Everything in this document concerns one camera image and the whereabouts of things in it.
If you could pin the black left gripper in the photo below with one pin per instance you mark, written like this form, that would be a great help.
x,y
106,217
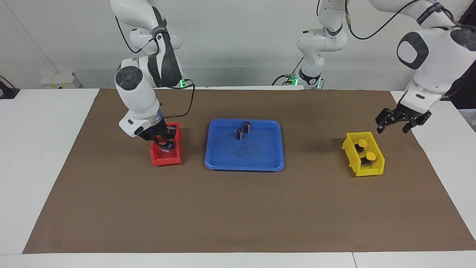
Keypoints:
x,y
409,113

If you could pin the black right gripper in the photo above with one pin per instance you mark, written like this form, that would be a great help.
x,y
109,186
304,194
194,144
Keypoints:
x,y
154,132

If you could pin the red push button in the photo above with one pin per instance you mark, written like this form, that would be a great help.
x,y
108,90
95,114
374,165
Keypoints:
x,y
166,142

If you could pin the yellow push button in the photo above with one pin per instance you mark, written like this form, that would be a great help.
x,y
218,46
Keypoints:
x,y
370,155
362,143

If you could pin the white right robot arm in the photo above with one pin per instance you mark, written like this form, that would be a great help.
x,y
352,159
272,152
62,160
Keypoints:
x,y
137,96

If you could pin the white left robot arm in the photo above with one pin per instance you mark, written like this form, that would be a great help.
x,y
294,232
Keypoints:
x,y
435,56

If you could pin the blue plastic tray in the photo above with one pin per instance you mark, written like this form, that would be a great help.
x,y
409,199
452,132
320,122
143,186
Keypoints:
x,y
260,156

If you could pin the red plastic bin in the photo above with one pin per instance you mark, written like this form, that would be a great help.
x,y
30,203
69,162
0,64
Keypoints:
x,y
163,160

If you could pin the yellow plastic bin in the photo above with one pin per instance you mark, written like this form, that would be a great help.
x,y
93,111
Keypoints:
x,y
351,156

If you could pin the black equipment stand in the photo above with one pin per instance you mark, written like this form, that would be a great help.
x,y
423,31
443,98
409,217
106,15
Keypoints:
x,y
465,93

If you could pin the black cylindrical capacitor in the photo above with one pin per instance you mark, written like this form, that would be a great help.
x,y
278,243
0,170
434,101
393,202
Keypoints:
x,y
247,126
240,134

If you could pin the brown paper table mat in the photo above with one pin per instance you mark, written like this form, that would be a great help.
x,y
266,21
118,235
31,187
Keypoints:
x,y
238,208

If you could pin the black table clamp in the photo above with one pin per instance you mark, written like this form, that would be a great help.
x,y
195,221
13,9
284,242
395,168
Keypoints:
x,y
7,92

